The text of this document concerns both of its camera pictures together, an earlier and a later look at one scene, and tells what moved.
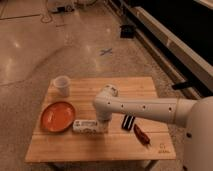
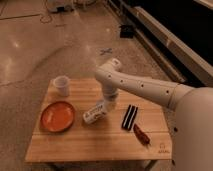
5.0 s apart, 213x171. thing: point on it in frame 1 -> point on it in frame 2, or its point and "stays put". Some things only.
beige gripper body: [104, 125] -> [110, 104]
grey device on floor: [63, 8] stays put
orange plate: [57, 116] stays put
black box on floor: [127, 31] stays put
